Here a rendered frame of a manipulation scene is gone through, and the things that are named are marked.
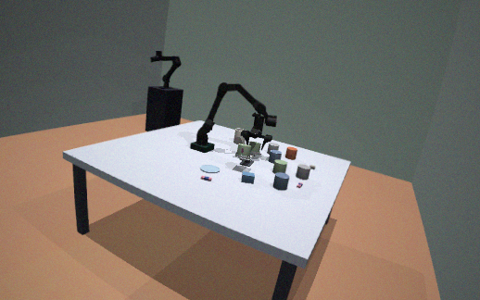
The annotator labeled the orange cylinder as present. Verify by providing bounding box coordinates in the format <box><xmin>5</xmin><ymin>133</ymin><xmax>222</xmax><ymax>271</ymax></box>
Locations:
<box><xmin>285</xmin><ymin>147</ymin><xmax>297</xmax><ymax>160</ymax></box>

